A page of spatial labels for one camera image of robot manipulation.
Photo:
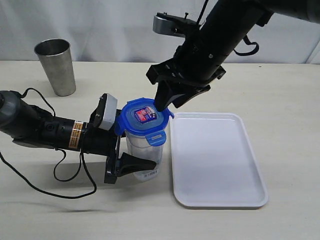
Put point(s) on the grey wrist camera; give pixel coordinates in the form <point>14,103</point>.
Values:
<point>171,25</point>
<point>105,113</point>

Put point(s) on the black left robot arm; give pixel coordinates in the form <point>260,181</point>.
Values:
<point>33,127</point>

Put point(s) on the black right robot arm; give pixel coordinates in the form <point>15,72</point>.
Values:
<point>229,22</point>

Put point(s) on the stainless steel cup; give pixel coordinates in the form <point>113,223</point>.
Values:
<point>55,58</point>

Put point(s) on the clear plastic container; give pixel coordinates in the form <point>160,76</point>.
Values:
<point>148,147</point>

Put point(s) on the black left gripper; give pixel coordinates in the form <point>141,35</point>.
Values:
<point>106,143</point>

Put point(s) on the blue container lid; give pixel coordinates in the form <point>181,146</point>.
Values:
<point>140,117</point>

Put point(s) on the white plastic tray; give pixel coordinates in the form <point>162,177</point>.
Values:
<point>213,162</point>

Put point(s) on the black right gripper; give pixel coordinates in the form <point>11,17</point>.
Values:
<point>193,66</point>

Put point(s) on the white backdrop curtain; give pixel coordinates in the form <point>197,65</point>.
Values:
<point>122,31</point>

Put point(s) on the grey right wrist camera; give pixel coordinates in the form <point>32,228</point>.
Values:
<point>171,25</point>

